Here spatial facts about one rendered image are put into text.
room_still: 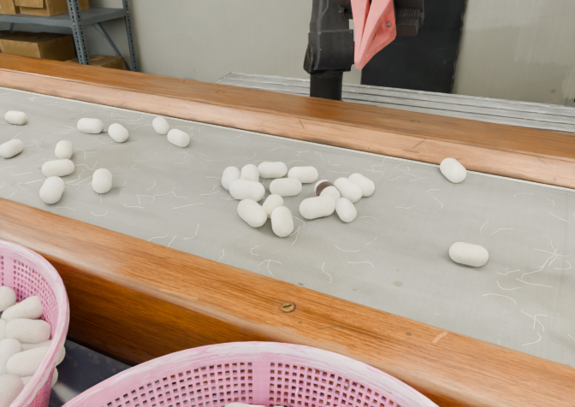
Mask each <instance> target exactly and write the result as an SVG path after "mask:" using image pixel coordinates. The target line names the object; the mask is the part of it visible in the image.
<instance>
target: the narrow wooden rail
mask: <svg viewBox="0 0 575 407"><path fill-rule="evenodd" d="M0 239H1V240H5V241H8V242H11V243H15V244H18V245H21V246H24V247H26V248H27V249H29V250H32V251H34V252H36V253H38V254H39V255H40V256H42V257H43V258H44V259H45V260H47V261H48V262H49V263H50V264H51V265H52V266H53V267H54V268H55V270H56V271H57V272H58V274H59V275H60V276H61V278H62V281H63V284H64V285H65V288H66V292H67V294H68V301H69V324H68V333H67V336H66V339H67V340H69V341H72V342H74V343H76V344H78V345H82V346H84V347H86V348H88V349H90V350H93V351H95V352H98V353H100V354H103V355H105V356H107V357H110V358H112V359H115V360H116V361H119V362H121V363H125V364H126V365H129V366H131V367H134V366H137V365H139V364H141V363H145V362H148V361H150V360H152V359H155V358H158V357H162V356H165V355H168V354H171V353H174V352H177V351H184V350H187V349H192V348H196V347H200V346H205V345H216V344H223V343H233V342H251V341H257V342H277V343H287V344H294V345H304V346H309V347H313V348H318V349H321V350H325V351H331V352H334V353H337V354H340V355H342V356H345V357H350V358H352V359H355V360H357V361H360V362H362V363H366V364H368V365H370V366H371V367H374V368H376V369H379V370H381V371H382V372H384V373H386V374H388V375H391V376H393V377H394V378H396V379H398V380H400V381H402V382H404V383H405V384H407V385H408V386H410V387H412V388H413V389H415V390H416V391H418V392H420V393H421V394H423V395H424V396H425V397H426V398H428V399H429V400H431V401H432V402H433V403H435V404H436V405H438V406H439V407H575V368H574V367H571V366H568V365H565V364H562V363H557V362H554V361H551V360H548V359H545V358H541V357H537V356H533V355H531V354H528V353H524V352H522V351H516V350H514V349H510V348H507V347H505V346H501V345H497V344H493V343H490V342H487V341H484V340H481V339H476V338H473V337H470V336H467V335H464V334H461V333H456V332H453V331H450V330H447V329H444V328H441V327H436V326H433V325H430V324H427V323H423V322H420V321H415V320H413V319H410V318H406V317H404V316H398V315H396V314H392V313H389V312H387V311H383V310H379V309H375V308H372V307H369V306H366V305H363V304H358V303H355V302H352V301H349V300H346V299H343V298H338V297H335V296H332V295H328V294H326V293H323V292H318V291H315V290H312V289H309V288H305V287H303V286H297V285H295V284H292V283H288V282H286V281H282V280H278V279H274V278H271V277H269V276H265V275H262V274H257V273H254V272H251V271H248V270H245V269H242V268H237V267H234V266H231V265H228V264H225V263H222V262H217V261H214V260H210V259H208V258H205V257H200V256H196V255H194V254H191V253H187V252H185V251H179V250H177V249H174V248H170V247H168V246H164V245H160V244H156V243H153V242H151V241H147V240H144V239H139V238H136V237H133V236H130V235H127V234H124V233H119V232H116V231H113V230H110V229H107V228H104V227H99V226H96V225H92V224H90V223H87V222H83V221H78V220H75V219H73V218H69V217H66V216H64V215H58V214H56V213H52V212H50V211H46V210H43V209H38V208H35V207H33V206H29V205H26V204H23V203H18V202H15V201H12V200H9V199H6V198H1V197H0Z"/></svg>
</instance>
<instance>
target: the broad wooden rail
mask: <svg viewBox="0 0 575 407"><path fill-rule="evenodd" d="M0 87H4V88H9V89H14V90H19V91H28V92H32V93H38V94H43V95H47V96H53V97H61V98H66V99H71V100H76V101H81V102H86V103H95V104H100V105H104V106H110V107H114V108H119V109H128V110H133V111H138V112H143V113H147V114H153V115H161V116H167V117H171V118H176V119H181V120H186V121H195V122H200V123H204V124H210V125H215V126H219V127H228V128H233V129H238V130H243V131H248V132H253V133H262V134H267V135H272V136H276V137H282V138H286V139H295V140H300V141H305V142H310V143H315V144H320V145H329V146H334V147H339V148H343V149H349V150H357V151H363V152H367V153H372V154H377V155H382V156H391V157H396V158H400V159H406V160H410V161H415V162H424V163H429V164H434V165H439V166H440V165H441V163H442V161H443V160H444V159H446V158H453V159H455V160H457V161H458V162H459V163H460V164H461V165H462V166H463V167H464V168H465V170H467V171H472V172H478V173H482V174H491V175H496V176H501V177H506V178H511V179H515V180H524V181H529V182H535V183H539V184H544V185H549V186H558V187H563V188H568V189H573V190H575V134H571V133H560V132H554V131H548V130H542V129H535V128H529V127H518V126H511V125H505V124H499V123H493V122H487V121H475V120H469V119H463V118H457V117H451V116H445V115H433V114H427V113H421V112H415V111H409V110H403V109H391V108H385V107H379V106H373V105H367V104H361V103H349V102H343V101H337V100H331V99H324V98H318V97H305V96H299V95H294V94H288V93H282V92H276V91H265V90H259V89H252V88H246V87H240V86H229V85H223V84H217V83H210V82H204V81H198V80H187V79H181V78H175V77H169V76H162V75H156V74H145V73H139V72H133V71H127V70H120V69H114V68H103V67H96V66H90V65H84V64H78V63H72V62H60V61H54V60H48V59H42V58H36V57H30V56H18V55H12V54H6V53H0Z"/></svg>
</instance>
